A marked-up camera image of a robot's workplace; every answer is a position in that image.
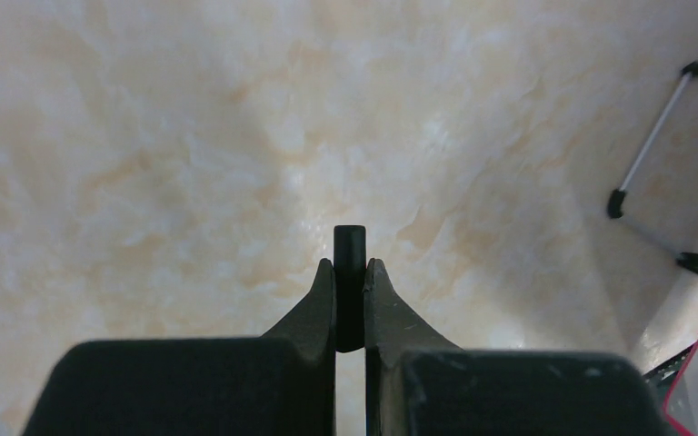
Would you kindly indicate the metal whiteboard stand leg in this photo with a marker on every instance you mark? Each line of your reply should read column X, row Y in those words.
column 657, row 199

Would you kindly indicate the black marker cap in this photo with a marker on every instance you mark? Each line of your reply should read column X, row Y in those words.
column 349, row 262

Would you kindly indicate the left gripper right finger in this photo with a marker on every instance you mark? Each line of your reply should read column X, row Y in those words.
column 419, row 383

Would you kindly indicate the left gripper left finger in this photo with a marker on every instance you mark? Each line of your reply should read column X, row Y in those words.
column 279, row 383

